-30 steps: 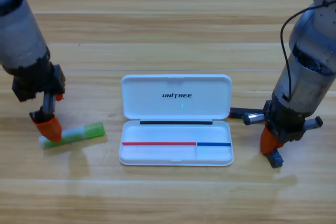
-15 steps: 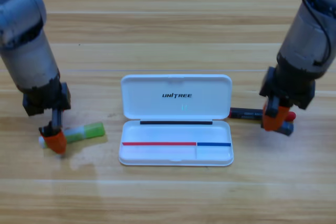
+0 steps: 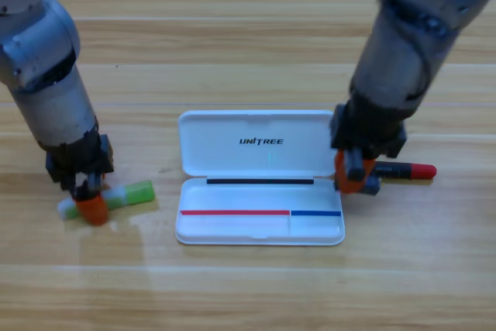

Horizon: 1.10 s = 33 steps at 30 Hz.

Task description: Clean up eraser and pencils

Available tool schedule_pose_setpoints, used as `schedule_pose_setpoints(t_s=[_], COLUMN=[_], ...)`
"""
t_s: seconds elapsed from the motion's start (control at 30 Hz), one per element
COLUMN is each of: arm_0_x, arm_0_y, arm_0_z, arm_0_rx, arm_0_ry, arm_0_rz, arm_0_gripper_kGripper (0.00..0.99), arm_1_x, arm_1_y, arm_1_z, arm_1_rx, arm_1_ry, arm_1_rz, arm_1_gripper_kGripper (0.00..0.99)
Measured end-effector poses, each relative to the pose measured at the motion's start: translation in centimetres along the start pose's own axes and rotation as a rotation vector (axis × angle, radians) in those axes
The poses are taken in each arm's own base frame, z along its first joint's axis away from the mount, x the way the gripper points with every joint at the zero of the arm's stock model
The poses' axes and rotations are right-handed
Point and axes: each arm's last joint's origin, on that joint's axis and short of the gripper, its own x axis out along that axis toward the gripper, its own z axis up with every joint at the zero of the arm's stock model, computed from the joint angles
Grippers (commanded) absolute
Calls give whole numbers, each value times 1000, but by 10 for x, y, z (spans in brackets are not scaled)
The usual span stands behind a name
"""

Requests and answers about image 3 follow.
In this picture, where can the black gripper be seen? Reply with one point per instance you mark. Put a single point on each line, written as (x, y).
(77, 160)
(368, 129)

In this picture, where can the green and white highlighter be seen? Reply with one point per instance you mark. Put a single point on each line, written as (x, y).
(135, 192)

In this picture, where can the black and red marker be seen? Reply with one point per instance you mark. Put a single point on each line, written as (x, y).
(410, 171)

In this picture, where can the white Unitree pencil case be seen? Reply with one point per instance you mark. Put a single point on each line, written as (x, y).
(259, 195)

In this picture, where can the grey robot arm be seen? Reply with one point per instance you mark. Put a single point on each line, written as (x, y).
(54, 106)
(395, 56)

